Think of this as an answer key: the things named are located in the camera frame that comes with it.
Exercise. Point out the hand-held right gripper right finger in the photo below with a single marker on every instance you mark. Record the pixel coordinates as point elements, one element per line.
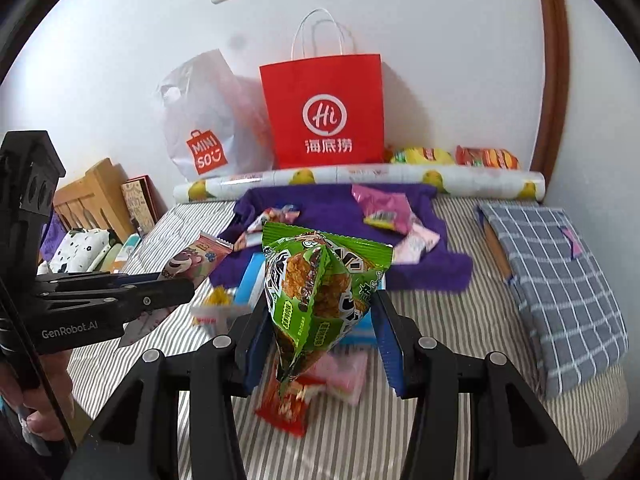
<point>389,347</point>

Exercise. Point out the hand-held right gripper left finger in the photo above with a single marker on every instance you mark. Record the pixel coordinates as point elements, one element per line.
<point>257,347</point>

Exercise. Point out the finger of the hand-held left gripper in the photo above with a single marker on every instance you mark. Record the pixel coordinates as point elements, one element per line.
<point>137,278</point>
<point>160,295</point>

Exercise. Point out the white packet with red label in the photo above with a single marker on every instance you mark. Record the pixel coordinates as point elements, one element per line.
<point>220,317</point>

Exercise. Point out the bear print snack packet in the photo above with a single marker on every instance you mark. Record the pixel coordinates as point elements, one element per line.
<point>195,260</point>

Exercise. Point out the pale pink packet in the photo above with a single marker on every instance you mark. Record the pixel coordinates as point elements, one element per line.
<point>342,372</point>
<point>415,245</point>

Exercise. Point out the red snack packet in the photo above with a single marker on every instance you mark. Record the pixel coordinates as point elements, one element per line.
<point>285,405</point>

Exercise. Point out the green snack packet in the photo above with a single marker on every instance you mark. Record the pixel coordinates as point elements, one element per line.
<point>310,280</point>

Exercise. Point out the small pink white packet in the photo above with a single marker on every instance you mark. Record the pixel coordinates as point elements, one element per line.
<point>250,232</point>

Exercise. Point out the red pink candy packet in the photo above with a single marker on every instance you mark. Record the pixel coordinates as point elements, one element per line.
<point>282,214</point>

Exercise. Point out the magenta snack packet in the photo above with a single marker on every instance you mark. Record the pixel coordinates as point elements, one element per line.
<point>382,205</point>

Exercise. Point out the person's left hand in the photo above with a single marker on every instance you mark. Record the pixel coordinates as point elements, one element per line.
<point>47,400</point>

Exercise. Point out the white dotted pillow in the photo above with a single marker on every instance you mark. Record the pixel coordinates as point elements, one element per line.
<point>80,252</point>

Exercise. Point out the blue box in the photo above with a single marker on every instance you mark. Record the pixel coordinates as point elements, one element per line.
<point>250,280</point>

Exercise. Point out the patterned gift box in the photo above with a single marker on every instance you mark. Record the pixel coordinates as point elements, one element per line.
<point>142,205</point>

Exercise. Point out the striped quilt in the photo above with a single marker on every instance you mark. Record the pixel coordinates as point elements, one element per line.
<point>475,360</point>

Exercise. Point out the brown board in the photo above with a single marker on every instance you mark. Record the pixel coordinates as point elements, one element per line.
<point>495,247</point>

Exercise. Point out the purple towel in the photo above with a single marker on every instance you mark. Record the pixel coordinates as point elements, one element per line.
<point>330,200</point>

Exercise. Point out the rolled duck-print mat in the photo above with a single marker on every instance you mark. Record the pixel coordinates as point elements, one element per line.
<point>380,175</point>

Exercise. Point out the grey checked cloth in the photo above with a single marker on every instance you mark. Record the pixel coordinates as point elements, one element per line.
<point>550,270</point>

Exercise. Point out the white plastic shopping bag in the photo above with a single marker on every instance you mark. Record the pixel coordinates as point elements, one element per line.
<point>210,105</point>

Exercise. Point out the yellow chip bag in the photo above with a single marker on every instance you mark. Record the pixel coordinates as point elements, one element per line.
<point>422,156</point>

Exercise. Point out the red chip bag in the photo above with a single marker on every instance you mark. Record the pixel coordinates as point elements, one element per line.
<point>487,157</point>

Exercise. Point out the red paper bag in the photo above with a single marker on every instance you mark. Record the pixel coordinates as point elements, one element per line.
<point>325,85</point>

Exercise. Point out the wooden door frame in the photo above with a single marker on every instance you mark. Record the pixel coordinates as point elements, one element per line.
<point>552,60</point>

